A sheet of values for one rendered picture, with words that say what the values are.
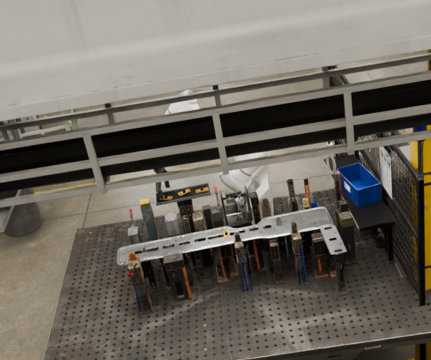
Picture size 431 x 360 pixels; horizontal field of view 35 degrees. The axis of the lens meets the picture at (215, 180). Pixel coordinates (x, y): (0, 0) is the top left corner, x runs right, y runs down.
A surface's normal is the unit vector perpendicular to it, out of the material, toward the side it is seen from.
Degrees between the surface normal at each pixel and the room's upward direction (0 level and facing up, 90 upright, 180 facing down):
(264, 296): 0
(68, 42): 90
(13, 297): 0
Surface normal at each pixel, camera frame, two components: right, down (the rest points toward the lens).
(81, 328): -0.16, -0.85
